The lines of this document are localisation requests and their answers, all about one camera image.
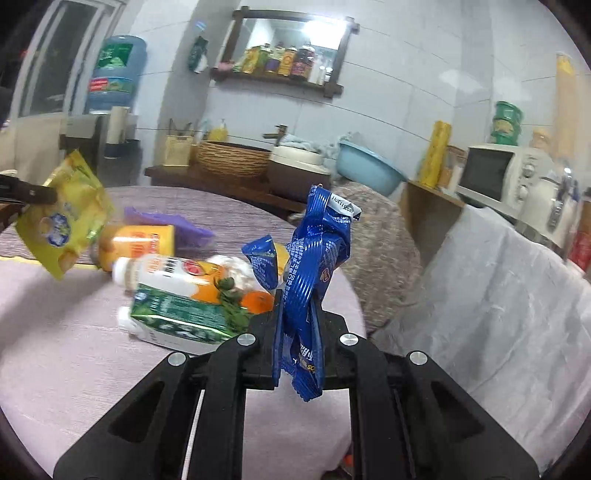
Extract white microwave oven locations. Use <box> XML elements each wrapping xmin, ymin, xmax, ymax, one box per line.
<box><xmin>455</xmin><ymin>143</ymin><xmax>555</xmax><ymax>217</ymax></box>

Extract beige rolled mat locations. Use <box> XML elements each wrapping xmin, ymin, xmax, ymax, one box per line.
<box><xmin>554</xmin><ymin>52</ymin><xmax>578</xmax><ymax>158</ymax></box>

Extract orange tangerine peel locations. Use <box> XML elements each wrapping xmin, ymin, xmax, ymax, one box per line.
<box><xmin>240</xmin><ymin>291</ymin><xmax>276</xmax><ymax>317</ymax></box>

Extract white bottle with orange label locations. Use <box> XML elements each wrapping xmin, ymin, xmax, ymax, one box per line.
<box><xmin>112</xmin><ymin>254</ymin><xmax>232</xmax><ymax>305</ymax></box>

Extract brown patterned cloth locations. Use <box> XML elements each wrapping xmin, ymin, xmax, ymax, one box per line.
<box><xmin>288</xmin><ymin>181</ymin><xmax>423</xmax><ymax>335</ymax></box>

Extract green drink carton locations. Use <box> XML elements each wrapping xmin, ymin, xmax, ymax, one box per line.
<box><xmin>117</xmin><ymin>284</ymin><xmax>242</xmax><ymax>356</ymax></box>

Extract clear crumpled plastic wrapper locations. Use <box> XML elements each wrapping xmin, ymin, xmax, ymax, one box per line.
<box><xmin>211</xmin><ymin>254</ymin><xmax>260</xmax><ymax>292</ymax></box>

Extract window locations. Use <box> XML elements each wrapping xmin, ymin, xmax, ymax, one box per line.
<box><xmin>18</xmin><ymin>0</ymin><xmax>126</xmax><ymax>121</ymax></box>

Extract beige utensil holder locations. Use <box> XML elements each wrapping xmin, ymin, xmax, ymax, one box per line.
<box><xmin>164</xmin><ymin>119</ymin><xmax>195</xmax><ymax>167</ymax></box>

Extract red can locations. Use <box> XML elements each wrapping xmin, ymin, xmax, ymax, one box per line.
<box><xmin>568</xmin><ymin>231</ymin><xmax>591</xmax><ymax>273</ymax></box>

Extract blue snack wrapper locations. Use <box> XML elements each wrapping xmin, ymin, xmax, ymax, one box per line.
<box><xmin>242</xmin><ymin>185</ymin><xmax>362</xmax><ymax>403</ymax></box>

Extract grey rag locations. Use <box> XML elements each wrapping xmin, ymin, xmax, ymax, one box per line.
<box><xmin>279</xmin><ymin>134</ymin><xmax>340</xmax><ymax>158</ymax></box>

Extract green hanging packet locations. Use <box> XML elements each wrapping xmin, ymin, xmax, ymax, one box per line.
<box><xmin>188</xmin><ymin>34</ymin><xmax>209</xmax><ymax>75</ymax></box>

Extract white electric water boiler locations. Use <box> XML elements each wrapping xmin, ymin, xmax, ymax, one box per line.
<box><xmin>522</xmin><ymin>159</ymin><xmax>583</xmax><ymax>252</ymax></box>

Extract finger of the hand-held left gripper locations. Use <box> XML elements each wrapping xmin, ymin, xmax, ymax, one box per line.
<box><xmin>0</xmin><ymin>172</ymin><xmax>59</xmax><ymax>207</ymax></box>

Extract bronze faucet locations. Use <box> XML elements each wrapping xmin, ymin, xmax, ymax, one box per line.
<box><xmin>262</xmin><ymin>124</ymin><xmax>288</xmax><ymax>147</ymax></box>

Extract wood framed mirror with shelf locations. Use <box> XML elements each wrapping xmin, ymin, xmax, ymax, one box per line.
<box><xmin>210</xmin><ymin>7</ymin><xmax>361</xmax><ymax>100</ymax></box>

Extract white cover cloth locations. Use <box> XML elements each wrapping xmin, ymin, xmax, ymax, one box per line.
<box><xmin>369</xmin><ymin>203</ymin><xmax>591</xmax><ymax>472</ymax></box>

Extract dark wooden counter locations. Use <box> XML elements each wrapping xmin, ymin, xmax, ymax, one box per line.
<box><xmin>144</xmin><ymin>165</ymin><xmax>305</xmax><ymax>215</ymax></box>

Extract row of bottles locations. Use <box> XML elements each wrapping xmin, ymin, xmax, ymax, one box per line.
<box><xmin>233</xmin><ymin>42</ymin><xmax>335</xmax><ymax>86</ymax></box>

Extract orange juice bottle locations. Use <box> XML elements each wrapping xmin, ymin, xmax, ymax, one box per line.
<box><xmin>95</xmin><ymin>224</ymin><xmax>177</xmax><ymax>273</ymax></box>

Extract stack of paper cups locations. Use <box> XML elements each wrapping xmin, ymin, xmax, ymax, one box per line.
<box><xmin>108</xmin><ymin>106</ymin><xmax>131</xmax><ymax>144</ymax></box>

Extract light blue plastic basin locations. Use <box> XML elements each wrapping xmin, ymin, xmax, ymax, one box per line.
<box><xmin>336</xmin><ymin>136</ymin><xmax>409</xmax><ymax>197</ymax></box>

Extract purple plastic bag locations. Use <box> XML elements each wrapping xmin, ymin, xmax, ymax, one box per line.
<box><xmin>124</xmin><ymin>206</ymin><xmax>216</xmax><ymax>250</ymax></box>

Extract green leafy scraps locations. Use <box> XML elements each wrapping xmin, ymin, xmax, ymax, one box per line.
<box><xmin>217</xmin><ymin>276</ymin><xmax>252</xmax><ymax>333</ymax></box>

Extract green cup noodle stack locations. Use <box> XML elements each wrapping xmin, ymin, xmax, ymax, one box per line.
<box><xmin>489</xmin><ymin>100</ymin><xmax>525</xmax><ymax>147</ymax></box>

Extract light wooden cabinet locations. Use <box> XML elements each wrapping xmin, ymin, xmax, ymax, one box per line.
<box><xmin>399</xmin><ymin>178</ymin><xmax>467</xmax><ymax>268</ymax></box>

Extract wicker basket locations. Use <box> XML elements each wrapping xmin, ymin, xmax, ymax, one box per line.
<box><xmin>194</xmin><ymin>140</ymin><xmax>273</xmax><ymax>178</ymax></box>

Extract water dispenser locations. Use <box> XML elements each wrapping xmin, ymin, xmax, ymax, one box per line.
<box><xmin>59</xmin><ymin>113</ymin><xmax>141</xmax><ymax>176</ymax></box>

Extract blue water jug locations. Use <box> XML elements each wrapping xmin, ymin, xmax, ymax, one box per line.
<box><xmin>84</xmin><ymin>35</ymin><xmax>148</xmax><ymax>115</ymax></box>

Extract yellow snack bag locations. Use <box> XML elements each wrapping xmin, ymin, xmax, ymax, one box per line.
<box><xmin>15</xmin><ymin>150</ymin><xmax>115</xmax><ymax>281</ymax></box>

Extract yellow tall packet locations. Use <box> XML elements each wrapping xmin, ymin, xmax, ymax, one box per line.
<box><xmin>418</xmin><ymin>121</ymin><xmax>451</xmax><ymax>189</ymax></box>

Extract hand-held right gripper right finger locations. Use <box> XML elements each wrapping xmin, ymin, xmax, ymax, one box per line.
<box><xmin>311</xmin><ymin>300</ymin><xmax>540</xmax><ymax>480</ymax></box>

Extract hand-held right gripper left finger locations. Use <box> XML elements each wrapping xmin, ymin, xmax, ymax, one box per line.
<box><xmin>53</xmin><ymin>288</ymin><xmax>283</xmax><ymax>480</ymax></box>

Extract brown and white sink bowl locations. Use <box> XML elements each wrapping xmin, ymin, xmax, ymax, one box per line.
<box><xmin>266</xmin><ymin>145</ymin><xmax>332</xmax><ymax>204</ymax></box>

